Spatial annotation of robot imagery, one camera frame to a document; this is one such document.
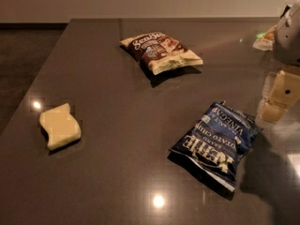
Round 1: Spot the yellow wavy sponge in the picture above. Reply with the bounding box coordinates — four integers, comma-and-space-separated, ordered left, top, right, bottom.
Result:
39, 103, 82, 151

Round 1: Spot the brown chip bag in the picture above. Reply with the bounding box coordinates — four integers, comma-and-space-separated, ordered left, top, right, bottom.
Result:
120, 32, 203, 75

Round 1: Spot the blue Kettle chip bag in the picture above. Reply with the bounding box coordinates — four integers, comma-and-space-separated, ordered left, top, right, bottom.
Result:
171, 102, 261, 192

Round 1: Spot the orange snack bag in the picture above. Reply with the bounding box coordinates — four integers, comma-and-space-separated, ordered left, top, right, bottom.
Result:
253, 25, 277, 52

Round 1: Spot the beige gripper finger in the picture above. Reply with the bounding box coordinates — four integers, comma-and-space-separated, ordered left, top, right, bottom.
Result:
269, 67, 300, 108
256, 100, 287, 123

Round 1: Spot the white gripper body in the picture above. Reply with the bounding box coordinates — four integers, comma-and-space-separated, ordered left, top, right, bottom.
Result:
274, 0, 300, 66

